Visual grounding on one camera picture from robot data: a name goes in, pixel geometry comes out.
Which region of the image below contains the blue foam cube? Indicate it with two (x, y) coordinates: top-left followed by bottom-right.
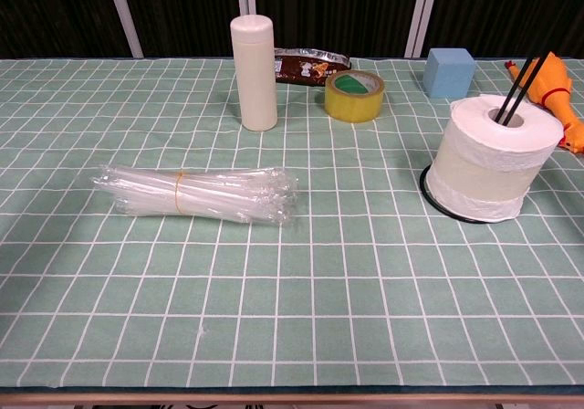
(422, 47), (475, 100)

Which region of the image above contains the green checkered tablecloth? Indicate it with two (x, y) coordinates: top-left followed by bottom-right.
(0, 57), (584, 390)

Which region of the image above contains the cream cylindrical bottle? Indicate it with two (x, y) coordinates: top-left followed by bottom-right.
(229, 14), (278, 132)

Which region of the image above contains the brown foil snack packet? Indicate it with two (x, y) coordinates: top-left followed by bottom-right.
(273, 47), (353, 89)

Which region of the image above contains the black wire roll holder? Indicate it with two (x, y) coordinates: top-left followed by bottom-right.
(419, 55), (548, 225)

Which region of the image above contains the orange rubber chicken toy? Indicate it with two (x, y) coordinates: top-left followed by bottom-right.
(504, 51), (584, 157)

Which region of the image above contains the yellow packing tape roll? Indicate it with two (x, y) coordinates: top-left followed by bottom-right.
(324, 70), (386, 124)

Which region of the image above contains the bundle of clear straws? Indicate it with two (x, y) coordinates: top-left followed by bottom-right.
(89, 164), (300, 227)

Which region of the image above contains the dark folding screen panel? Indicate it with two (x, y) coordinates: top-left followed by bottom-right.
(426, 0), (584, 58)
(0, 0), (136, 59)
(253, 0), (423, 58)
(119, 0), (243, 58)

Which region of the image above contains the white toilet paper roll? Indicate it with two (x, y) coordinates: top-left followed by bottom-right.
(428, 93), (565, 224)

